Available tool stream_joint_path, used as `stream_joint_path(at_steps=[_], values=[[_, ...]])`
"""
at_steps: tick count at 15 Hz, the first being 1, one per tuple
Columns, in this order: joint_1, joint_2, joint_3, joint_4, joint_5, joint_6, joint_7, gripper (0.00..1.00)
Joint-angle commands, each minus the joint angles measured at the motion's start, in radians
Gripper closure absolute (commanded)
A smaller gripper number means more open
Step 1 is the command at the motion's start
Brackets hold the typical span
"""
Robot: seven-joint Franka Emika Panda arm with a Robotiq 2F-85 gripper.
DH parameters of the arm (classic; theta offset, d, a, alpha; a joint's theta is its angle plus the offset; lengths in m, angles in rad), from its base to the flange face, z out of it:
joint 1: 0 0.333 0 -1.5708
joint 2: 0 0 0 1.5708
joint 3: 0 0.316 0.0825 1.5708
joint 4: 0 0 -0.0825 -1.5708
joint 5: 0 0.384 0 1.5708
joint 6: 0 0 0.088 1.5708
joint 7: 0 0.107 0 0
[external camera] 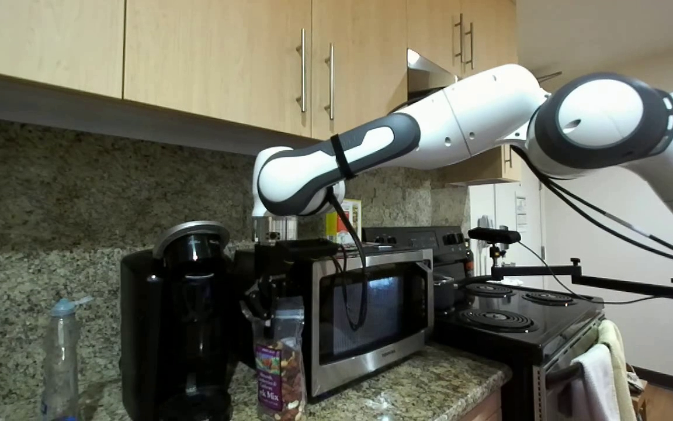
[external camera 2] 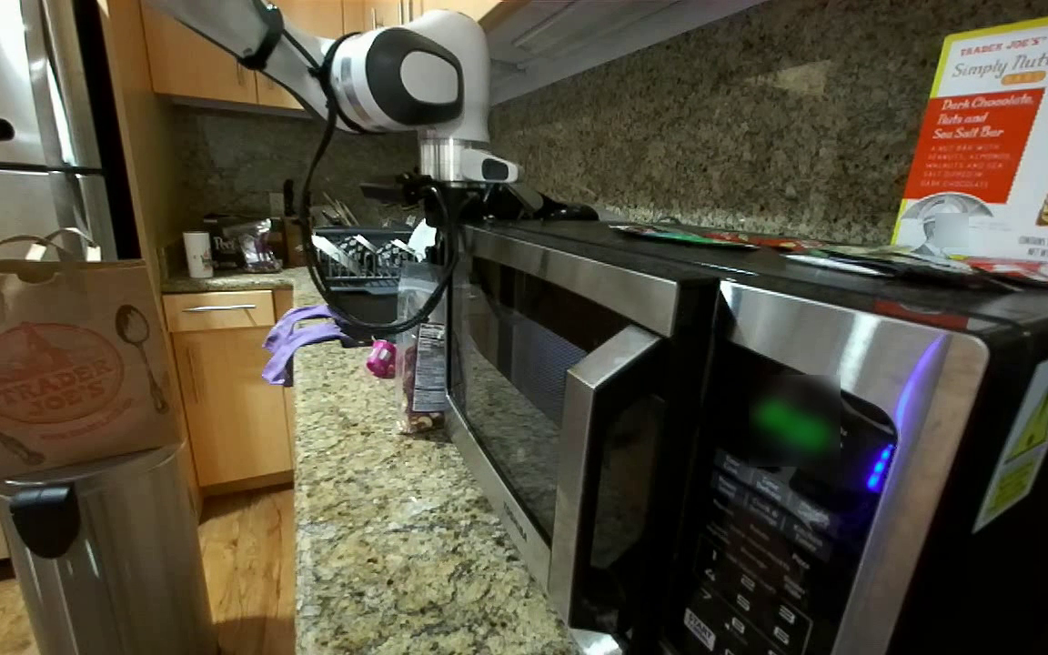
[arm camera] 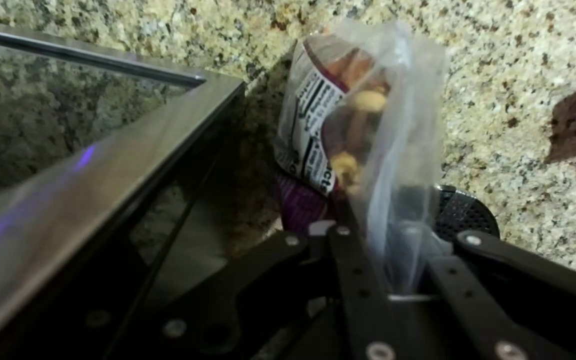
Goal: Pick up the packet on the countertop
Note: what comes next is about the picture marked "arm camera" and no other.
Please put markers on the stainless steel black microwave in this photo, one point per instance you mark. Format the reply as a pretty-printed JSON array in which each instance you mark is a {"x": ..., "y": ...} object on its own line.
[{"x": 69, "y": 201}]

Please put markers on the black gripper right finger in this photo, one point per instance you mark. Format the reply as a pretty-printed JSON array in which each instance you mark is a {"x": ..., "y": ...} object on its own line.
[{"x": 535, "y": 301}]

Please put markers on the clear trail mix packet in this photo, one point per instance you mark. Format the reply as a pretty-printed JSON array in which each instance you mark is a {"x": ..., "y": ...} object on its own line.
[{"x": 340, "y": 107}]

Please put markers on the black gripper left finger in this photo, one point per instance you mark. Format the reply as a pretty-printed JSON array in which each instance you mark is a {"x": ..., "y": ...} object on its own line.
[{"x": 360, "y": 312}]

